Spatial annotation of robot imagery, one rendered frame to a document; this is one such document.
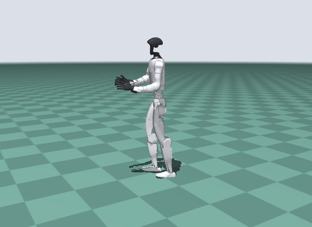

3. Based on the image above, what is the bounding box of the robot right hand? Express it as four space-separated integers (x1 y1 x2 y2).
115 75 134 86

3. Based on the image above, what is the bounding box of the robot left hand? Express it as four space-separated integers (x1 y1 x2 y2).
117 80 137 93

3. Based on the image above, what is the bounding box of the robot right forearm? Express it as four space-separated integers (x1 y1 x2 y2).
130 77 144 86

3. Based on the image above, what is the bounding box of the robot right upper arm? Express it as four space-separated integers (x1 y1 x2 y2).
142 68 150 83

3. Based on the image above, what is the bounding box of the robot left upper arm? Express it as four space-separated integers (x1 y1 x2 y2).
154 61 163 91

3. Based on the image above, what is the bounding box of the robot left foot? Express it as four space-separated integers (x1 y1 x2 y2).
155 171 176 178

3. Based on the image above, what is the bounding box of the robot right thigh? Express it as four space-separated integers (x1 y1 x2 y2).
145 103 157 143

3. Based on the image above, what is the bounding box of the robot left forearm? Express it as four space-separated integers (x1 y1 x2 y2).
133 83 158 94

